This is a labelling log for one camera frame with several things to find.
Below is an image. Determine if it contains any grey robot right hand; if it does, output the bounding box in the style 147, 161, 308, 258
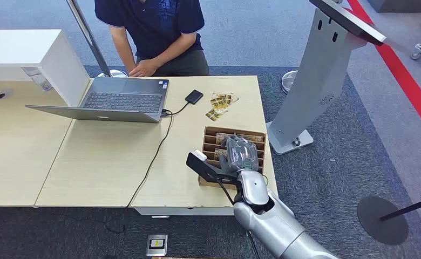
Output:
218, 134, 261, 175

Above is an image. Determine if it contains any person's left hand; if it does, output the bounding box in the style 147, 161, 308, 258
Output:
128, 59, 160, 78

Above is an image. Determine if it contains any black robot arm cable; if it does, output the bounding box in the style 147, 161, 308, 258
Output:
215, 176, 262, 259

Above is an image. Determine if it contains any white cabinet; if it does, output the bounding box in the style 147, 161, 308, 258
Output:
0, 29, 91, 107

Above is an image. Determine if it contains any clear tape strip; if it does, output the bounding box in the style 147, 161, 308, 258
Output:
21, 66, 53, 92

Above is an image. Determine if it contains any black stanchion pole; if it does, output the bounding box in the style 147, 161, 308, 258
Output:
379, 194, 421, 223

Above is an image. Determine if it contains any grey kiosk stand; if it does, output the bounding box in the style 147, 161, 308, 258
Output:
266, 8, 369, 155

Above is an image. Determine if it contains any dark kiosk screen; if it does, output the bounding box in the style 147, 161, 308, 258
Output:
309, 0, 388, 46

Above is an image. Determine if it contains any long black laptop cable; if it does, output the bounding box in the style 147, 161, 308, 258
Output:
102, 111, 176, 235

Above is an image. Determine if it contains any silver floor socket box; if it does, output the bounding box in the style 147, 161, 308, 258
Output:
145, 234, 168, 257

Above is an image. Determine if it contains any brown wooden card organizer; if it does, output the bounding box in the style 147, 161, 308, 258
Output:
198, 126, 267, 190

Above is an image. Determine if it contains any person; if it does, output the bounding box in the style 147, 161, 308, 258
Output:
94, 0, 210, 78

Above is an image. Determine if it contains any right wrist camera on black mount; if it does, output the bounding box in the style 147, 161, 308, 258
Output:
186, 149, 241, 187

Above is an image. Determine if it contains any black card reader cable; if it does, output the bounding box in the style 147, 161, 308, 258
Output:
161, 101, 191, 118

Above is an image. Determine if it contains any round silver stanchion base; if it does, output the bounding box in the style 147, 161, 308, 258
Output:
96, 69, 128, 79
281, 70, 299, 95

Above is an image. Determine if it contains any round black stanchion base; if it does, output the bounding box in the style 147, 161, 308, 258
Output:
356, 195, 409, 246

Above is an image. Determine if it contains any white under-desk rail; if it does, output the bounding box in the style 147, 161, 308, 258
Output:
134, 207, 235, 216

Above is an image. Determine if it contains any grey open laptop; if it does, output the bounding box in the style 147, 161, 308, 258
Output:
25, 77, 170, 124

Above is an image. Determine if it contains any black card reader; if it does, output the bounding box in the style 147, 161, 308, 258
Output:
185, 89, 205, 105

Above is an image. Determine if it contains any silver stanchion pole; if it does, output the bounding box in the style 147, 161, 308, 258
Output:
66, 0, 113, 78

